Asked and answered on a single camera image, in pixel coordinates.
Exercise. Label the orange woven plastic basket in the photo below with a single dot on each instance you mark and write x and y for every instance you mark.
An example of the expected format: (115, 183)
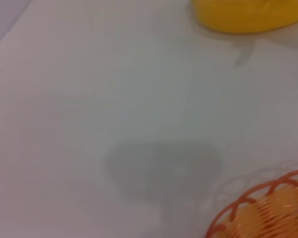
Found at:
(275, 210)

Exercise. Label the yellow banana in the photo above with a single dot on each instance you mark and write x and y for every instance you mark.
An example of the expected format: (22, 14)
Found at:
(226, 17)

